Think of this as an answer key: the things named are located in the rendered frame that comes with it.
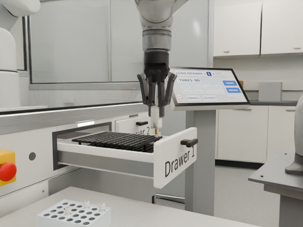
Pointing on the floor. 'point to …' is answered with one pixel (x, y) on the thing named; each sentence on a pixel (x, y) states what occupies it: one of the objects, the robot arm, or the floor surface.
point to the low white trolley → (119, 212)
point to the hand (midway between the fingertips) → (156, 117)
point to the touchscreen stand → (201, 164)
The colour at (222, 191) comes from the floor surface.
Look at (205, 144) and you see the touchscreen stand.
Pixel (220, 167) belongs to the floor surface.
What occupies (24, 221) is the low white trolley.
